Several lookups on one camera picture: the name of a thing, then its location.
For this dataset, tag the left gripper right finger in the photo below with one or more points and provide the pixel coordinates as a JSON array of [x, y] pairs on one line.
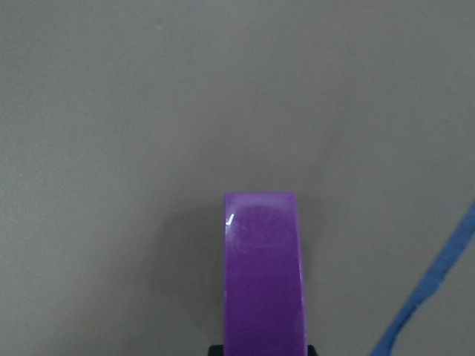
[[311, 351]]

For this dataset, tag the purple wedge block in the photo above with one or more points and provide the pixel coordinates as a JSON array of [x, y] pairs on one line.
[[264, 308]]

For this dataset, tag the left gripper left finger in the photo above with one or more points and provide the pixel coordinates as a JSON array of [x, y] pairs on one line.
[[216, 350]]

